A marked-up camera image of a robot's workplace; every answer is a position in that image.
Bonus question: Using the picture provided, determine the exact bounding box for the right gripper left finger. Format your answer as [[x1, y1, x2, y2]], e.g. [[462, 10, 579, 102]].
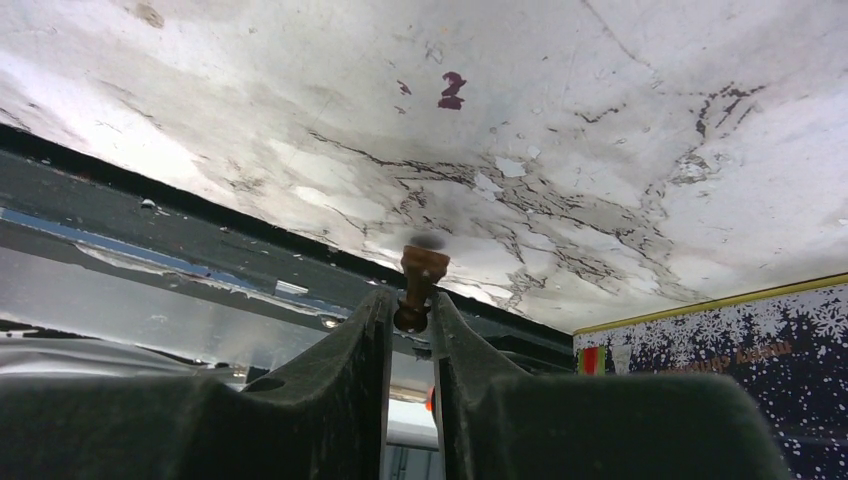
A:
[[1, 291, 393, 479]]

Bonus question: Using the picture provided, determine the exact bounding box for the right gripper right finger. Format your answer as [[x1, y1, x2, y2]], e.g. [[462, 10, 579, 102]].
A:
[[430, 293, 790, 479]]

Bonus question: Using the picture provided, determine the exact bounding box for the dark pawn passed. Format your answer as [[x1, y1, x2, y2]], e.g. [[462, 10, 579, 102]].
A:
[[393, 245, 450, 334]]

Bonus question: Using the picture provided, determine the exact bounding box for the empty gold tin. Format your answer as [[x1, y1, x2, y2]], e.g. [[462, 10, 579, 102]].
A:
[[573, 275, 847, 479]]

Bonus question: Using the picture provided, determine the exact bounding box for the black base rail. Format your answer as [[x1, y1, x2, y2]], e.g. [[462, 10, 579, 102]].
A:
[[0, 124, 575, 372]]

